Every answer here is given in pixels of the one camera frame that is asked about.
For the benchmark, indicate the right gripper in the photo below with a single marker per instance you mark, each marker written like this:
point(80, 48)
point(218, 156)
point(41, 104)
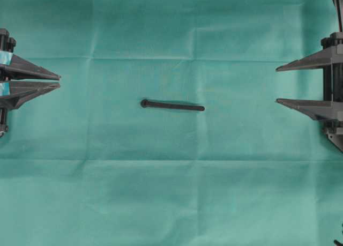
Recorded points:
point(330, 110)

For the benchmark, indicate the green table cloth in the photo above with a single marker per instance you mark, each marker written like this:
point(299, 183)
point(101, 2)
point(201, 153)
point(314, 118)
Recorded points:
point(165, 129)

